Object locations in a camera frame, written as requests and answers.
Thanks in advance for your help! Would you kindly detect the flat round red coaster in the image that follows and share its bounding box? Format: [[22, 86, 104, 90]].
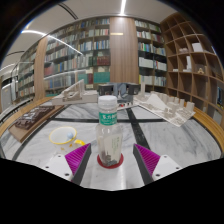
[[96, 152, 125, 170]]

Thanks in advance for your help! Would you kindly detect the linear ceiling light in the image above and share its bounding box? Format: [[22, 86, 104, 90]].
[[119, 0, 128, 16]]

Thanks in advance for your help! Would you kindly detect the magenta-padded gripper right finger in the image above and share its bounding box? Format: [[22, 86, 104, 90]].
[[132, 143, 183, 186]]

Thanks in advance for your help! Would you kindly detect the narrow bookshelf full of books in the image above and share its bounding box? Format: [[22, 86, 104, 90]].
[[134, 19, 168, 88]]

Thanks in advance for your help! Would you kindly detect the white ramp architectural model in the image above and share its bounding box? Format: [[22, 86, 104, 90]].
[[51, 79, 99, 106]]

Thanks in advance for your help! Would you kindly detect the white mug with yellow rim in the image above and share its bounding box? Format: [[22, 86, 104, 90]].
[[48, 125, 87, 148]]

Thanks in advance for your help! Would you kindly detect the flat white site model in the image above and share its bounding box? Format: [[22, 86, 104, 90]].
[[116, 99, 139, 111]]

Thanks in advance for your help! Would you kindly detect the long bookshelf full of books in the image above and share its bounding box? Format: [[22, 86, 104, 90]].
[[16, 41, 39, 99], [43, 18, 111, 96]]

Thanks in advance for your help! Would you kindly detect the dark building architectural model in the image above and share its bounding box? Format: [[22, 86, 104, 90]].
[[97, 82, 141, 101]]

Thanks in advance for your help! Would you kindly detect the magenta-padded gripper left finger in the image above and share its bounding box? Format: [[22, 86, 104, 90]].
[[42, 142, 93, 186]]

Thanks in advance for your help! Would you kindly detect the wooden cubby shelf unit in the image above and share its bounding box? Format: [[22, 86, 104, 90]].
[[159, 12, 224, 114]]

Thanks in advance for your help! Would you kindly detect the clear green-labelled drink bottle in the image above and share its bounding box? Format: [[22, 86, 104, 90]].
[[95, 95, 124, 167]]

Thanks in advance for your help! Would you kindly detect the brown model on wooden board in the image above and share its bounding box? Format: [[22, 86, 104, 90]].
[[8, 105, 64, 143]]

